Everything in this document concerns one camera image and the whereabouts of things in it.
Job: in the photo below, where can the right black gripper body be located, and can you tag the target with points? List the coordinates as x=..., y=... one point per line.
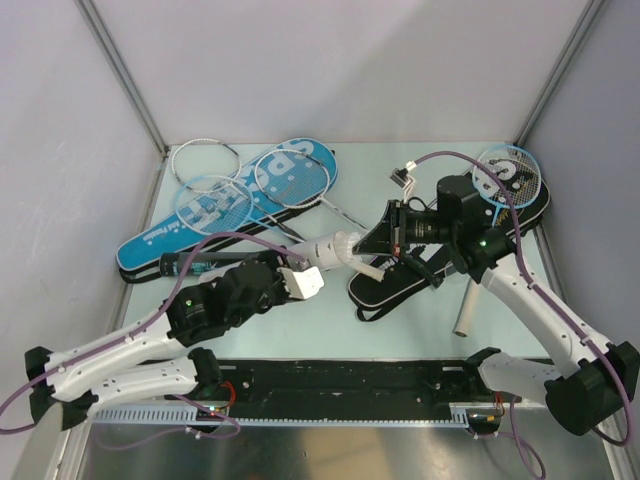
x=424, y=228

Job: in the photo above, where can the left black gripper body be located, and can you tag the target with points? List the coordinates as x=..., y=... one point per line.
x=275, y=293

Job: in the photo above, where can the shuttlecock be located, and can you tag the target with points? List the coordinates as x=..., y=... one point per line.
x=344, y=244

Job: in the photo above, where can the white shuttlecock tube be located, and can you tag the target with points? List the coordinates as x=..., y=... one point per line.
x=319, y=252

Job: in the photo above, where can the black shuttlecock tube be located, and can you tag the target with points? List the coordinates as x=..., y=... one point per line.
x=171, y=264

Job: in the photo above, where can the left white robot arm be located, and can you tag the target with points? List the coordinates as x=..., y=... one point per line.
x=163, y=354

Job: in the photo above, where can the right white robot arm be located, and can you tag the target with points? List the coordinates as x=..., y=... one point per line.
x=589, y=378

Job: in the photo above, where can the black racket cover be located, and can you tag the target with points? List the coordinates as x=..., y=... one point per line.
x=374, y=300

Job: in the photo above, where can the light blue racket right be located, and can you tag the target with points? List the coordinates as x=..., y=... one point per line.
x=520, y=174

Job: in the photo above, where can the light blue racket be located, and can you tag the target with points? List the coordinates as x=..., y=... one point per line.
x=520, y=174
x=228, y=208

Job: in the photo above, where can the light blue racket left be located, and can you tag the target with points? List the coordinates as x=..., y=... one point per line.
x=228, y=208

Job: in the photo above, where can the white racket white grip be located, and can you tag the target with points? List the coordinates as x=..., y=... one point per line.
x=296, y=180

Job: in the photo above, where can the blue racket cover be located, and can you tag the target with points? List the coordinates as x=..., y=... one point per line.
x=169, y=235

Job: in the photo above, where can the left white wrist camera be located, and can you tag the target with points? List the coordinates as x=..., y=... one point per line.
x=305, y=282

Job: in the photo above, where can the white frame racket far left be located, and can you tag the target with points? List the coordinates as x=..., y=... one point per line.
x=198, y=164

